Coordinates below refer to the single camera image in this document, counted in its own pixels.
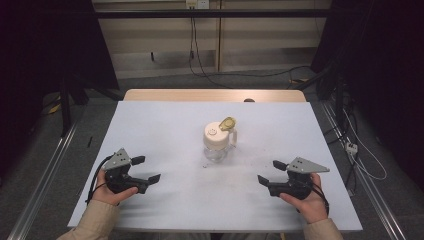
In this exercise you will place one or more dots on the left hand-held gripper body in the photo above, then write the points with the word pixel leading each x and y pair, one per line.
pixel 118 160

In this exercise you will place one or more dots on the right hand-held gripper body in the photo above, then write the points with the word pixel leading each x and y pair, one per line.
pixel 305 165

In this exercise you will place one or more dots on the glass jar with cream lid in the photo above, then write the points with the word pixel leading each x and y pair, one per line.
pixel 216 138

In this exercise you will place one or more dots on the person's left hand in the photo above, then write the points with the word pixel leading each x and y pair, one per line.
pixel 106 195

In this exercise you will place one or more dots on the person's right hand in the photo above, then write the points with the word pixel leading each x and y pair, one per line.
pixel 311 208

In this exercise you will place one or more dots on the small black stick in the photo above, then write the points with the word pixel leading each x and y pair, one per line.
pixel 89 142

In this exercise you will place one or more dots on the white board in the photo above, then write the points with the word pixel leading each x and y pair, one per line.
pixel 166 133

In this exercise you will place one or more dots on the white power strip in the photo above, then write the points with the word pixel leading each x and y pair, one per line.
pixel 351 147

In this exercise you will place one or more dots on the dark table grommet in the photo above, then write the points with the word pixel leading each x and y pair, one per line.
pixel 249 100

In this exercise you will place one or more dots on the black metal stand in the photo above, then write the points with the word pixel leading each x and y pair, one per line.
pixel 65 106

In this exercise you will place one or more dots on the wooden table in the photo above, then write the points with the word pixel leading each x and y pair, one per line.
pixel 200 95

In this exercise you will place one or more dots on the black curtain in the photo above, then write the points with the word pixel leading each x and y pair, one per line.
pixel 40 50
pixel 386 66

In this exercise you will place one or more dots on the black horizontal bar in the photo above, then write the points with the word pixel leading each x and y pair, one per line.
pixel 213 13

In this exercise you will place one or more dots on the metal floor rail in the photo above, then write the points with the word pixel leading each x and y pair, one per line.
pixel 370 190
pixel 40 190

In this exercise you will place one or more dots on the white wall socket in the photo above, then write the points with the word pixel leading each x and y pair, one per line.
pixel 197 3

